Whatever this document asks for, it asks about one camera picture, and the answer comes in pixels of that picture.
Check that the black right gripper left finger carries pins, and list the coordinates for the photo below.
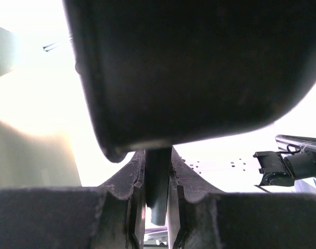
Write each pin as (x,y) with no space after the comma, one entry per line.
(111,215)

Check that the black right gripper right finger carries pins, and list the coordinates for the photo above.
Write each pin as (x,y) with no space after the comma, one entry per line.
(200,215)

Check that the black litter scoop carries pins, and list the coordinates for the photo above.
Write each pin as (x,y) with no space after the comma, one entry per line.
(161,73)

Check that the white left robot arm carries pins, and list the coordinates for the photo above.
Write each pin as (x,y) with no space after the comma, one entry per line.
(284,168)

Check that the aluminium frame rail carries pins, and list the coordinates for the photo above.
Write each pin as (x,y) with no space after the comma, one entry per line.
(296,143)

